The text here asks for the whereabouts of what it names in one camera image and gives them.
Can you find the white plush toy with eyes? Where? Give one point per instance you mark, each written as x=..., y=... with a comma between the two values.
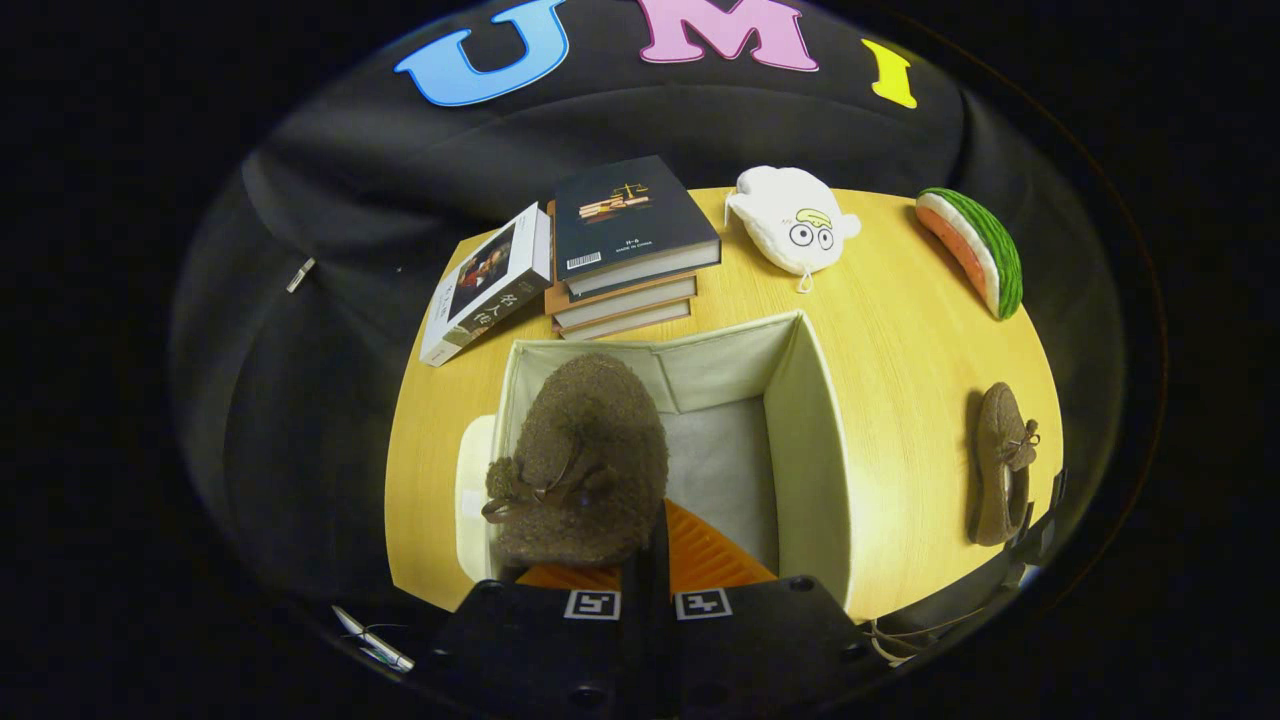
x=785, y=215

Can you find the dark hardcover book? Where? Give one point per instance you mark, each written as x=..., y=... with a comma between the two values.
x=625, y=215

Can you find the brown cover book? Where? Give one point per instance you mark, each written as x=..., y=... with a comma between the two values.
x=625, y=302

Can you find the brown fuzzy shoe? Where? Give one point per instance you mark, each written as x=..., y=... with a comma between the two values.
x=590, y=450
x=1000, y=470

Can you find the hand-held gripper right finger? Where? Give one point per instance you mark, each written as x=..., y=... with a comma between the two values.
x=660, y=560

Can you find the thin brown book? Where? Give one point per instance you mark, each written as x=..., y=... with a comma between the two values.
x=625, y=322

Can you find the small silver clip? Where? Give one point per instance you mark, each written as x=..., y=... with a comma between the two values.
x=300, y=275

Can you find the fabric storage box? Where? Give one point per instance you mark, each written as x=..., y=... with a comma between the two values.
x=805, y=450

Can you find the watermelon slice plush toy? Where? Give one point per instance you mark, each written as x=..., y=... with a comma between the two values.
x=985, y=250

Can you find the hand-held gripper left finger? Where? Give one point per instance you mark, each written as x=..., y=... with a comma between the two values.
x=520, y=640

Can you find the white portrait cover book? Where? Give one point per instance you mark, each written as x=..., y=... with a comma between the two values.
x=485, y=285

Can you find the black backdrop cloth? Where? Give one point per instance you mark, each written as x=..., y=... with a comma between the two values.
x=300, y=400

